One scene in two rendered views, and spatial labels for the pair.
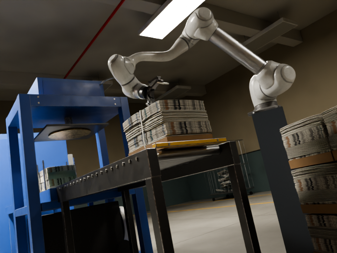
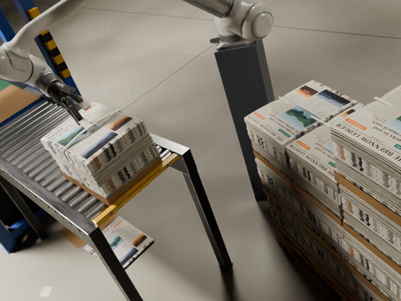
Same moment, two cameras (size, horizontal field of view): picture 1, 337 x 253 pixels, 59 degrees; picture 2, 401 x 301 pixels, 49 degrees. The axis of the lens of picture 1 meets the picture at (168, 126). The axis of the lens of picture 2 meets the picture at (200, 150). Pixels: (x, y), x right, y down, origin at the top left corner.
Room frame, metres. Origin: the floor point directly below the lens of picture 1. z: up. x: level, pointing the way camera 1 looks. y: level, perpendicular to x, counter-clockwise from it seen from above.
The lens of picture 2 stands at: (0.03, -0.46, 1.87)
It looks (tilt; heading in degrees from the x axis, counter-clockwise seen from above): 36 degrees down; 3
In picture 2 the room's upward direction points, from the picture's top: 20 degrees counter-clockwise
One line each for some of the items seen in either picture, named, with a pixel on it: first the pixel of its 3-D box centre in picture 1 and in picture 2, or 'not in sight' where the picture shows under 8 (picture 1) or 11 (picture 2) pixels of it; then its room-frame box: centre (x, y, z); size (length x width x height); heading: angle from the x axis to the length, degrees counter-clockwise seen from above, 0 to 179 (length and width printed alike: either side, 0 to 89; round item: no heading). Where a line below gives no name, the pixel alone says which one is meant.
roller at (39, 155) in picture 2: not in sight; (57, 144); (1.98, 0.34, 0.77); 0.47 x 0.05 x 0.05; 128
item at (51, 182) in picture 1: (57, 180); not in sight; (3.19, 1.27, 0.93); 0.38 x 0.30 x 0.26; 38
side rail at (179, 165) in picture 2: (163, 172); (105, 126); (2.08, 0.10, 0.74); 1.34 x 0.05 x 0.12; 38
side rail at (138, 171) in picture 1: (93, 182); (25, 184); (1.77, 0.50, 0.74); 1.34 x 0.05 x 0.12; 38
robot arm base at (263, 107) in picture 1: (263, 109); (231, 34); (2.03, -0.67, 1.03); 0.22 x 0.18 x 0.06; 70
